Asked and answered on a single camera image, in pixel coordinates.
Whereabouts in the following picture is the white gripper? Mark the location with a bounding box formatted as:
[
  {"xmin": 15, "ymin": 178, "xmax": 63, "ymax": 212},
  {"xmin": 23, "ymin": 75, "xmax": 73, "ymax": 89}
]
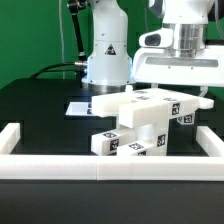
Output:
[{"xmin": 132, "ymin": 45, "xmax": 224, "ymax": 97}]

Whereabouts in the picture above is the white chair back frame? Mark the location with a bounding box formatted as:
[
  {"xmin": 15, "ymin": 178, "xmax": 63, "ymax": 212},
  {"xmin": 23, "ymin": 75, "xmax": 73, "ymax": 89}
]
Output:
[{"xmin": 92, "ymin": 88, "xmax": 214, "ymax": 128}]

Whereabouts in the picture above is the white chair seat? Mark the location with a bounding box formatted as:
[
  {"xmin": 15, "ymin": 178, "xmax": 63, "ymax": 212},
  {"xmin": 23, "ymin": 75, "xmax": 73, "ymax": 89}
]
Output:
[{"xmin": 134, "ymin": 121, "xmax": 169, "ymax": 156}]

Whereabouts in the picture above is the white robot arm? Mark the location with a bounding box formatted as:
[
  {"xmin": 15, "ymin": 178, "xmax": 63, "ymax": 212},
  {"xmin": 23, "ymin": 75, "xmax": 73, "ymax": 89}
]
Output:
[{"xmin": 82, "ymin": 0, "xmax": 224, "ymax": 92}]

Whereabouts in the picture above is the tagged white cube right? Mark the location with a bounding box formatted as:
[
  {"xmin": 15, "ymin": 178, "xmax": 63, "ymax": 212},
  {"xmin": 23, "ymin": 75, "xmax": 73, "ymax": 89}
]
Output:
[{"xmin": 177, "ymin": 113, "xmax": 195, "ymax": 126}]

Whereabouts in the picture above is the white tag sheet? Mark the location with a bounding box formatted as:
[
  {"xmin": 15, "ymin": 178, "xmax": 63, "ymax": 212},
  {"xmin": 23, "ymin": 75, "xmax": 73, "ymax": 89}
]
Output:
[{"xmin": 66, "ymin": 102, "xmax": 92, "ymax": 116}]

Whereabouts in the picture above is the white right fence rail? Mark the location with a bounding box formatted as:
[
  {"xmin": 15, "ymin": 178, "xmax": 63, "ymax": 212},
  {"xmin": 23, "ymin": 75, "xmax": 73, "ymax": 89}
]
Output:
[{"xmin": 196, "ymin": 126, "xmax": 224, "ymax": 158}]

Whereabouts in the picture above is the white fence rail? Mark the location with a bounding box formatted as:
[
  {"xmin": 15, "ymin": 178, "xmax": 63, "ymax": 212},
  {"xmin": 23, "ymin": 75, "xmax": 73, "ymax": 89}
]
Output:
[
  {"xmin": 0, "ymin": 123, "xmax": 21, "ymax": 155},
  {"xmin": 0, "ymin": 155, "xmax": 224, "ymax": 181},
  {"xmin": 196, "ymin": 126, "xmax": 224, "ymax": 158}
]

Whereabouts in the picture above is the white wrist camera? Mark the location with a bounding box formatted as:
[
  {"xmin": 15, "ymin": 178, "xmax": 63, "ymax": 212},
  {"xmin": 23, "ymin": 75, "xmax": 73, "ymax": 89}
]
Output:
[{"xmin": 139, "ymin": 28, "xmax": 173, "ymax": 48}]

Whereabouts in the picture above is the white front fence rail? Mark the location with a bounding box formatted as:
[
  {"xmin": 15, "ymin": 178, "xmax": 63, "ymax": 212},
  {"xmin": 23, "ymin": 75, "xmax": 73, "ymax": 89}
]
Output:
[{"xmin": 0, "ymin": 155, "xmax": 224, "ymax": 181}]

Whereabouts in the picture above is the black camera stand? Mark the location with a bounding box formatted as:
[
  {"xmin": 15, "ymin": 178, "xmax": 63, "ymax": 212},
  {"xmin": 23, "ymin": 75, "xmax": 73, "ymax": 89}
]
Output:
[{"xmin": 67, "ymin": 0, "xmax": 89, "ymax": 61}]

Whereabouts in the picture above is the black cable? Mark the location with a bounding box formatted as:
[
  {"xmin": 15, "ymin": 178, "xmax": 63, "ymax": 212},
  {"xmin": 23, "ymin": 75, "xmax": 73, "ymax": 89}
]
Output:
[{"xmin": 29, "ymin": 61, "xmax": 88, "ymax": 80}]

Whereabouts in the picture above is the white left fence rail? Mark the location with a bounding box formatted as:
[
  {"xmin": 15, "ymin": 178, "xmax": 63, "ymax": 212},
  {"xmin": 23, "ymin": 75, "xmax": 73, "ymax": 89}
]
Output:
[{"xmin": 0, "ymin": 123, "xmax": 21, "ymax": 155}]

